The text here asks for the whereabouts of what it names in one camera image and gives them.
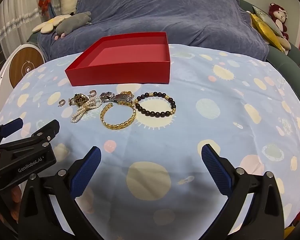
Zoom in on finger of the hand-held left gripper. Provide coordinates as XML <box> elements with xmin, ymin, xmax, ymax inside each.
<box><xmin>0</xmin><ymin>119</ymin><xmax>61</xmax><ymax>153</ymax></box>
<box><xmin>0</xmin><ymin>117</ymin><xmax>24</xmax><ymax>152</ymax></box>

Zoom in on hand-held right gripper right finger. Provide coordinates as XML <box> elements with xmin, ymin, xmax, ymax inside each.
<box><xmin>201</xmin><ymin>144</ymin><xmax>288</xmax><ymax>240</ymax></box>

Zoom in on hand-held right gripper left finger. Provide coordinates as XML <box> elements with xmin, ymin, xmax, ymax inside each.
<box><xmin>17</xmin><ymin>145</ymin><xmax>103</xmax><ymax>240</ymax></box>

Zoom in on white pearl bracelet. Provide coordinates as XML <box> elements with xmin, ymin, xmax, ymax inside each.
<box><xmin>70</xmin><ymin>97</ymin><xmax>102</xmax><ymax>124</ymax></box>

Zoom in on gold wristwatch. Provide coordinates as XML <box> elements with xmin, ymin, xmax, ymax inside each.
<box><xmin>69</xmin><ymin>93</ymin><xmax>88</xmax><ymax>107</ymax></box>

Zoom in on wide gold chain bracelet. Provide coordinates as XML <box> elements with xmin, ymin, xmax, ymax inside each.
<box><xmin>101</xmin><ymin>102</ymin><xmax>137</xmax><ymax>130</ymax></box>

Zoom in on silver wristwatch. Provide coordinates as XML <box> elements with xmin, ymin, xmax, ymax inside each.
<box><xmin>99</xmin><ymin>91</ymin><xmax>127</xmax><ymax>103</ymax></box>

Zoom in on black bead bracelet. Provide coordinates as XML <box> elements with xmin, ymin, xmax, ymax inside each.
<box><xmin>134</xmin><ymin>92</ymin><xmax>177</xmax><ymax>117</ymax></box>

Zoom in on thin gold chain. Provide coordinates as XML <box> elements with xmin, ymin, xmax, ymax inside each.
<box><xmin>116</xmin><ymin>91</ymin><xmax>135</xmax><ymax>105</ymax></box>

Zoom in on red cardboard box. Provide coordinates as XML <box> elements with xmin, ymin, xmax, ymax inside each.
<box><xmin>64</xmin><ymin>31</ymin><xmax>171</xmax><ymax>87</ymax></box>

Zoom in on light blue patterned tablecloth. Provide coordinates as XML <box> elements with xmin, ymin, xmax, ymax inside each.
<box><xmin>0</xmin><ymin>44</ymin><xmax>300</xmax><ymax>240</ymax></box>

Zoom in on white device with wooden disc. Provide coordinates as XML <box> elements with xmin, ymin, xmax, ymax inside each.
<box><xmin>0</xmin><ymin>42</ymin><xmax>45</xmax><ymax>120</ymax></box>

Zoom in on flower shaped cushion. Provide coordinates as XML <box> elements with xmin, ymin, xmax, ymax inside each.
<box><xmin>32</xmin><ymin>14</ymin><xmax>72</xmax><ymax>34</ymax></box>

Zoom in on white sheer curtain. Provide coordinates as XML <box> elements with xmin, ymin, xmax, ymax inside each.
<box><xmin>0</xmin><ymin>0</ymin><xmax>43</xmax><ymax>53</ymax></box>

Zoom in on grey plush toy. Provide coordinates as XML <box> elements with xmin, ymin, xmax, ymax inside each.
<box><xmin>54</xmin><ymin>12</ymin><xmax>92</xmax><ymax>40</ymax></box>

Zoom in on red curtain bow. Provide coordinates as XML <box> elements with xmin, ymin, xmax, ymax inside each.
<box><xmin>39</xmin><ymin>0</ymin><xmax>52</xmax><ymax>12</ymax></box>

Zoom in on beige plush toy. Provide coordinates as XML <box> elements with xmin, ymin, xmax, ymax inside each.
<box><xmin>277</xmin><ymin>36</ymin><xmax>292</xmax><ymax>55</ymax></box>

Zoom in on gold cushion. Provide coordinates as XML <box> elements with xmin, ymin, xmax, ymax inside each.
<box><xmin>249</xmin><ymin>11</ymin><xmax>285</xmax><ymax>53</ymax></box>

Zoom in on silver grey cushion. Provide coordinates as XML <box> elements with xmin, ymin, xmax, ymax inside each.
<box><xmin>252</xmin><ymin>5</ymin><xmax>283</xmax><ymax>37</ymax></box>

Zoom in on blue sofa blanket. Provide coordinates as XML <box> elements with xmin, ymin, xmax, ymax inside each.
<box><xmin>37</xmin><ymin>0</ymin><xmax>270</xmax><ymax>62</ymax></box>

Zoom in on red monkey plush toy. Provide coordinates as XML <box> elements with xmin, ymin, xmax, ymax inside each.
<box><xmin>268</xmin><ymin>3</ymin><xmax>290</xmax><ymax>40</ymax></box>

